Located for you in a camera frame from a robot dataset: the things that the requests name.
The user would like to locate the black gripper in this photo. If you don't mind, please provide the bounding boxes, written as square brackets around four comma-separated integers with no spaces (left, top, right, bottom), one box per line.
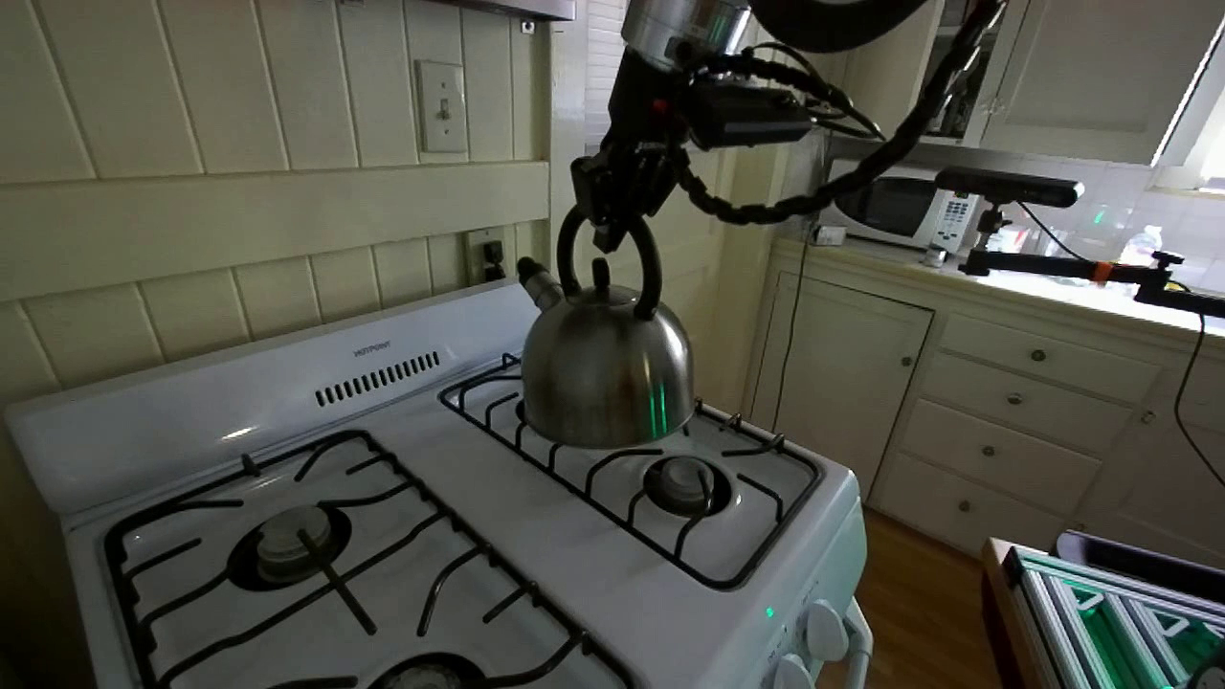
[568,48,702,256]

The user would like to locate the silver kettle with black handle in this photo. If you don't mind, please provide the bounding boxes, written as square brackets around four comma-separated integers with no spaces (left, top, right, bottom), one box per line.
[514,204,702,450]

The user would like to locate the black stove grate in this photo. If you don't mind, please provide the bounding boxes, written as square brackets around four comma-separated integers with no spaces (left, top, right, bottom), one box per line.
[436,350,827,591]
[101,428,641,689]

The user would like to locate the round gas burner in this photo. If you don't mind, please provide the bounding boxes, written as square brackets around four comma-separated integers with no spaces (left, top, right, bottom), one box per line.
[225,502,357,591]
[366,649,495,689]
[641,450,739,520]

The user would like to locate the white microwave oven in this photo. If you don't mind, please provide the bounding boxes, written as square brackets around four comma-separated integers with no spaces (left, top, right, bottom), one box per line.
[814,156,997,260]

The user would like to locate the cream cabinet door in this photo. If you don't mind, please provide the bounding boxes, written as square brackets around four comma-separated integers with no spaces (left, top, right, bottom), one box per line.
[775,270,938,494]

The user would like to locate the white gas stove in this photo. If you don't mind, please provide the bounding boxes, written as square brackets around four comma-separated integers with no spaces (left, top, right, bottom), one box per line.
[0,276,875,689]

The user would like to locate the cream cabinet drawer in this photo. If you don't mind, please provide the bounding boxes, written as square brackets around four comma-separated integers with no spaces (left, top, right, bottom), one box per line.
[869,450,1082,563]
[933,301,1175,410]
[915,348,1152,457]
[895,399,1110,517]

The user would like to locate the white stove knob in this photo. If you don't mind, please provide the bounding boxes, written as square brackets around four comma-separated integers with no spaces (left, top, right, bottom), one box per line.
[763,645,819,689]
[798,597,854,665]

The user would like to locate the wooden crate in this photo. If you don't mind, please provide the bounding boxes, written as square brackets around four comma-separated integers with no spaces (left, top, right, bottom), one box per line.
[977,530,1063,689]

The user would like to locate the cream base cabinet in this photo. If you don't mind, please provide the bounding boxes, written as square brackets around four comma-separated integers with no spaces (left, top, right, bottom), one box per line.
[741,233,1225,571]

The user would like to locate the dark flat tablet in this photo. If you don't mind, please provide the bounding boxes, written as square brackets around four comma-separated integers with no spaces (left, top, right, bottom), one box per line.
[1054,524,1225,609]

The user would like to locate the white green slatted rack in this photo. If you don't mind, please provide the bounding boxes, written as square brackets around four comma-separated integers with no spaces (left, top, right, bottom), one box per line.
[1008,539,1225,689]

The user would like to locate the black cabinet handle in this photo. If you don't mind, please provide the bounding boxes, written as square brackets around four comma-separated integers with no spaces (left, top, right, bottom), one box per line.
[464,227,510,288]

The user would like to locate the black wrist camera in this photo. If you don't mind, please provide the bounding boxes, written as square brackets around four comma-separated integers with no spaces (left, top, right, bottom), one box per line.
[685,73,819,151]

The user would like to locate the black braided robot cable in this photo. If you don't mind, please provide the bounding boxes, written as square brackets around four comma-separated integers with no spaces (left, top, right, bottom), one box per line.
[671,0,1016,233]

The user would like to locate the cream light switch plate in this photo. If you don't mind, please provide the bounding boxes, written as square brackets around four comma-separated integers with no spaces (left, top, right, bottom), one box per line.
[417,58,470,156]

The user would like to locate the black stereo camera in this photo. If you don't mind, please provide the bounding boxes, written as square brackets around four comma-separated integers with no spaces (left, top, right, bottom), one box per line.
[929,164,1087,214]

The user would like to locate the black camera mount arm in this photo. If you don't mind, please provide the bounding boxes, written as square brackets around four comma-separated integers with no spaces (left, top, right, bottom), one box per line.
[957,204,1225,320]

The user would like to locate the white oven door handle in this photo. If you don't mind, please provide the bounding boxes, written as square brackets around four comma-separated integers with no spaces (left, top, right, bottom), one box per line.
[836,591,882,689]

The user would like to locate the cream wall cabinet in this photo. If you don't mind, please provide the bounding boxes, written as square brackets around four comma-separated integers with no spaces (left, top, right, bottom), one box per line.
[933,0,1225,168]

